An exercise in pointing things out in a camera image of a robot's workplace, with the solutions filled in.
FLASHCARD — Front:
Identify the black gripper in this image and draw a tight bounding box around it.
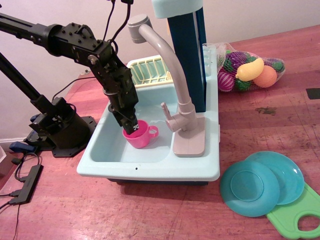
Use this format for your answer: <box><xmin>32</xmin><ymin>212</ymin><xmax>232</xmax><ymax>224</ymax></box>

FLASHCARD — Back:
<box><xmin>97</xmin><ymin>54</ymin><xmax>139</xmax><ymax>135</ymax></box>

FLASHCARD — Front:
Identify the pink plastic toy cup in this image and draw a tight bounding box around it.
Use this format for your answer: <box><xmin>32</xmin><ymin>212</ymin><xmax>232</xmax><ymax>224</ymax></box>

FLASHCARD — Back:
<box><xmin>122</xmin><ymin>119</ymin><xmax>159</xmax><ymax>149</ymax></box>

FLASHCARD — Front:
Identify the light blue toy sink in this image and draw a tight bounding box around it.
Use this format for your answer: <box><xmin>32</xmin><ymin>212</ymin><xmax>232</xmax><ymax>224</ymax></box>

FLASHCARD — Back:
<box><xmin>76</xmin><ymin>47</ymin><xmax>220</xmax><ymax>182</ymax></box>

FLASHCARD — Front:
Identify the yellow dish rack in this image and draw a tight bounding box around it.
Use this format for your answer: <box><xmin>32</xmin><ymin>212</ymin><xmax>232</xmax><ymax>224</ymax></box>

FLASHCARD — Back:
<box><xmin>126</xmin><ymin>55</ymin><xmax>173</xmax><ymax>88</ymax></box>

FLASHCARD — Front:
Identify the grey toy faucet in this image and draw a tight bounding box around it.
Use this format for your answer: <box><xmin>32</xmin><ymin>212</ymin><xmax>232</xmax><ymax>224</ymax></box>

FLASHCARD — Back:
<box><xmin>127</xmin><ymin>14</ymin><xmax>206</xmax><ymax>158</ymax></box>

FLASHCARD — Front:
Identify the purple striped toy fruit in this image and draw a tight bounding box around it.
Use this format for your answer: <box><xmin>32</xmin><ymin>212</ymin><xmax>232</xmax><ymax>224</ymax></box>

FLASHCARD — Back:
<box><xmin>217</xmin><ymin>71</ymin><xmax>235</xmax><ymax>92</ymax></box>

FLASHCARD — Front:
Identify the blue clamp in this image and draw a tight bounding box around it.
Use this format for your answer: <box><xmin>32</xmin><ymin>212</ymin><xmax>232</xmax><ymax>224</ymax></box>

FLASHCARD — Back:
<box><xmin>9</xmin><ymin>141</ymin><xmax>36</xmax><ymax>153</ymax></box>

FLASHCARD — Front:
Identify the dark blue water tower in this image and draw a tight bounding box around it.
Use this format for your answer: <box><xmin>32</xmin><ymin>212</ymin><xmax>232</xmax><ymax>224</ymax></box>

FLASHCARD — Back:
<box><xmin>152</xmin><ymin>0</ymin><xmax>207</xmax><ymax>113</ymax></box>

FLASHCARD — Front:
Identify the mesh bag of toy fruit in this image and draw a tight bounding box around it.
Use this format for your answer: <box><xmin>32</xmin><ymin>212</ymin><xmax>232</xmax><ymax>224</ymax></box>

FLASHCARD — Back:
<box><xmin>202</xmin><ymin>42</ymin><xmax>286</xmax><ymax>93</ymax></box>

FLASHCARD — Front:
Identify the black USB hub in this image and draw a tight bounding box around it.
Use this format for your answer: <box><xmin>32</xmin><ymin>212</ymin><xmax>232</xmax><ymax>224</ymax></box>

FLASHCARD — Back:
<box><xmin>8</xmin><ymin>164</ymin><xmax>44</xmax><ymax>206</ymax></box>

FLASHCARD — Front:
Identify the yellow toy mango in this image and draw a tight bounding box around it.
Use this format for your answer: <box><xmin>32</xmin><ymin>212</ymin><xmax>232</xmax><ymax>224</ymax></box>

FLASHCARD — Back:
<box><xmin>235</xmin><ymin>58</ymin><xmax>264</xmax><ymax>82</ymax></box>

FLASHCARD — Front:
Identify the front teal plate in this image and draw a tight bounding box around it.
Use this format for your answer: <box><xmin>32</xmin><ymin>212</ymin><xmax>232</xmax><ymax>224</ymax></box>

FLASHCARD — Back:
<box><xmin>220</xmin><ymin>160</ymin><xmax>280</xmax><ymax>217</ymax></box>

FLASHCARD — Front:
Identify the teal plate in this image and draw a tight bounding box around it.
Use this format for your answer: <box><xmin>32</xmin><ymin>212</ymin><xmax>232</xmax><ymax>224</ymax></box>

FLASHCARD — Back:
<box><xmin>246</xmin><ymin>151</ymin><xmax>305</xmax><ymax>205</ymax></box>
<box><xmin>220</xmin><ymin>160</ymin><xmax>280</xmax><ymax>217</ymax></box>

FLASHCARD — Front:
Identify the orange toy fruit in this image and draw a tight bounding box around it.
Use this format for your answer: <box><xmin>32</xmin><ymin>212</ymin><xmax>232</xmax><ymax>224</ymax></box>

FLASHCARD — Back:
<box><xmin>253</xmin><ymin>65</ymin><xmax>277</xmax><ymax>88</ymax></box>

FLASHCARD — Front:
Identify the rear teal plate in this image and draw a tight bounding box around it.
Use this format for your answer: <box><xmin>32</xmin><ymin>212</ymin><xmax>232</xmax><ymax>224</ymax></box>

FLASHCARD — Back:
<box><xmin>246</xmin><ymin>151</ymin><xmax>305</xmax><ymax>205</ymax></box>

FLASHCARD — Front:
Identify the green cutting board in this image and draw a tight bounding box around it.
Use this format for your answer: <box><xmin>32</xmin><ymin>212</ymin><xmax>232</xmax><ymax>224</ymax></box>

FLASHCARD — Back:
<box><xmin>266</xmin><ymin>184</ymin><xmax>320</xmax><ymax>240</ymax></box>

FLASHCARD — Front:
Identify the black tape patch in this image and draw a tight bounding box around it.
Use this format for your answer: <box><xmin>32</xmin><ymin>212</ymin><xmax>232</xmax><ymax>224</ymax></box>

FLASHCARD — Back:
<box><xmin>306</xmin><ymin>88</ymin><xmax>320</xmax><ymax>100</ymax></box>

